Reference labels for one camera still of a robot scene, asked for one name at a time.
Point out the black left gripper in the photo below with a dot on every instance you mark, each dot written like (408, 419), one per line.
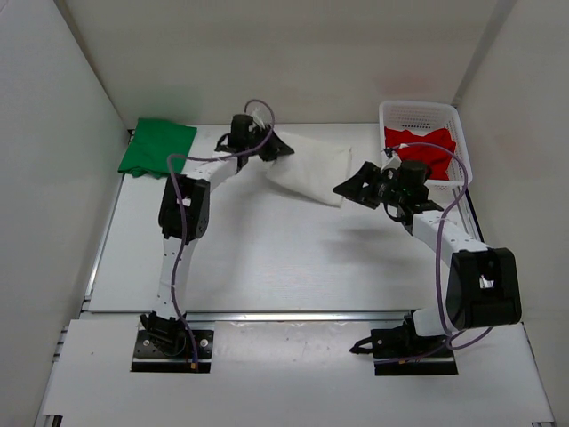
(276, 148)

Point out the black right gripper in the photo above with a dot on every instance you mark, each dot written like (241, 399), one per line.
(355, 189)

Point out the white t shirt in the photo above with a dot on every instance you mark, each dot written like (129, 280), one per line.
(314, 169)

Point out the green t shirt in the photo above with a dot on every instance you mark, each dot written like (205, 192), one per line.
(153, 141)

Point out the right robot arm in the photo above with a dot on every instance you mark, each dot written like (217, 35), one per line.
(482, 289)

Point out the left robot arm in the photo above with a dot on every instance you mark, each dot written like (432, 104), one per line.
(184, 218)

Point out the red t shirt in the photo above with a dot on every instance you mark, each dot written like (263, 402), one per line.
(421, 148)

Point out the white plastic basket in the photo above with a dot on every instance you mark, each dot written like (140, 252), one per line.
(422, 117)

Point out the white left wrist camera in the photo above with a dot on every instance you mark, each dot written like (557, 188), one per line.
(260, 119)

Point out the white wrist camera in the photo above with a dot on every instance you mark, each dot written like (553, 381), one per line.
(260, 119)
(390, 158)

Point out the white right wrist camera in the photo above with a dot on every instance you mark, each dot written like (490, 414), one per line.
(390, 158)

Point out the aluminium table rail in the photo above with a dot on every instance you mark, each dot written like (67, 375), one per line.
(296, 316)

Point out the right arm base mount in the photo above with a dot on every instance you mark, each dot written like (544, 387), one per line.
(400, 351)

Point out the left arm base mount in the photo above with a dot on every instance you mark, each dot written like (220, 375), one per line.
(165, 346)

